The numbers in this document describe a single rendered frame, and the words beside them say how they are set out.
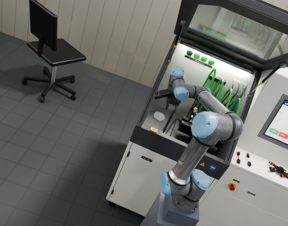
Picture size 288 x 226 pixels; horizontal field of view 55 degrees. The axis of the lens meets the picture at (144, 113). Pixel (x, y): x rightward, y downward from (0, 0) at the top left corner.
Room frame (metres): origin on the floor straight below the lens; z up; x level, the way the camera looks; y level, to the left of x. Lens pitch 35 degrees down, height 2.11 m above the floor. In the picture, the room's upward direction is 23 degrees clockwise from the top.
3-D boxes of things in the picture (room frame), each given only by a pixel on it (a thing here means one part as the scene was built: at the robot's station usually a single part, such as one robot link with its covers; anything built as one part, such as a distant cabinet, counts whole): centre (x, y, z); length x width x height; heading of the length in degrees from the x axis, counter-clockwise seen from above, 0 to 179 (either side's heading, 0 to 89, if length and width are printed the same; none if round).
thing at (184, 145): (1.53, -0.33, 0.87); 0.62 x 0.04 x 0.16; 88
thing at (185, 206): (1.09, -0.41, 0.95); 0.15 x 0.15 x 0.10
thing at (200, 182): (1.09, -0.40, 1.07); 0.13 x 0.12 x 0.14; 115
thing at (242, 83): (2.02, -0.59, 1.20); 0.13 x 0.03 x 0.31; 88
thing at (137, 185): (1.51, -0.33, 0.44); 0.65 x 0.02 x 0.68; 88
